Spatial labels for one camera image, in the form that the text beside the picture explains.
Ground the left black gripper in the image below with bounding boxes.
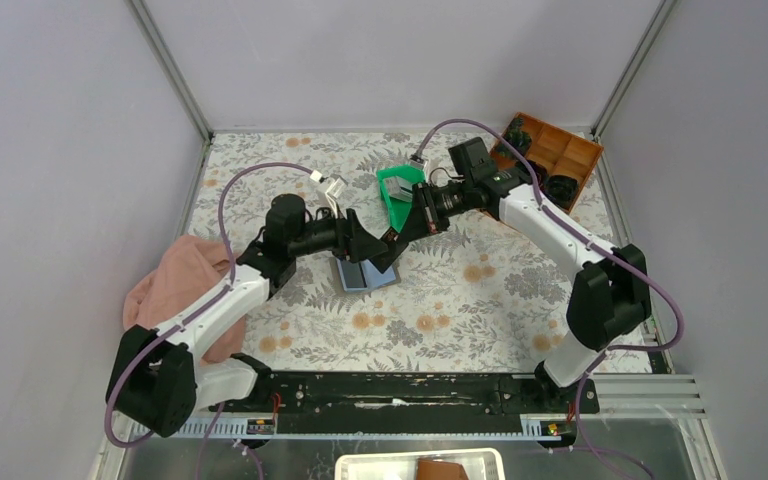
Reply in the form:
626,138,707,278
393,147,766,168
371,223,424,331
288,202,388,264

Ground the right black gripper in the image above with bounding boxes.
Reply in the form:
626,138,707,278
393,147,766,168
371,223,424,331
397,179,472,246

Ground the green plastic bin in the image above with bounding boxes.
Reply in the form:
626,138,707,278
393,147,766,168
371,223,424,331
376,165,426,232

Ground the grey blue card holder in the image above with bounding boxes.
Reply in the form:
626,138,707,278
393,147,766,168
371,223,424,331
335,259,400,293

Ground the grey credit cards stack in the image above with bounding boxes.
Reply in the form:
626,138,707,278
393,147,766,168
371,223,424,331
384,176,413,203

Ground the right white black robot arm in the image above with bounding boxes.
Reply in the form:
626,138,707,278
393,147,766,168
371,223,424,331
372,137,651,412

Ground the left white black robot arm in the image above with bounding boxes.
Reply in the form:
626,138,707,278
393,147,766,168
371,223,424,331
104,170,387,445

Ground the floral patterned table mat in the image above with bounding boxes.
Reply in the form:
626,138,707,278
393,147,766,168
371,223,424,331
186,132,571,372

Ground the dark green rosette top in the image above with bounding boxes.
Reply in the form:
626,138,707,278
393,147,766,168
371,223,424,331
494,116,532,158

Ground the black rosette middle right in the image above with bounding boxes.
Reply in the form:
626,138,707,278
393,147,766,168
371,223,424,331
544,175,579,210

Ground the brown wooden compartment tray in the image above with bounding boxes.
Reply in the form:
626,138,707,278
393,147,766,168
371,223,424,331
513,113,603,213

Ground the pink cloth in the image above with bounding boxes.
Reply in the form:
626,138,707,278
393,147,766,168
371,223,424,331
123,235,230,329

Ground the brown object in basket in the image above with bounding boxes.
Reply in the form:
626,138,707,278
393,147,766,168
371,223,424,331
415,458,469,480

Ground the white plastic basket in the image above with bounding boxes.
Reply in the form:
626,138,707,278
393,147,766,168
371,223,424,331
334,448,506,479

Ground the black mounting base plate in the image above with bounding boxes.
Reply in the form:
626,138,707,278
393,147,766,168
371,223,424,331
225,371,600,435

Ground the aluminium rail frame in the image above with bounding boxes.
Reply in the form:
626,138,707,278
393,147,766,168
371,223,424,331
172,374,705,441

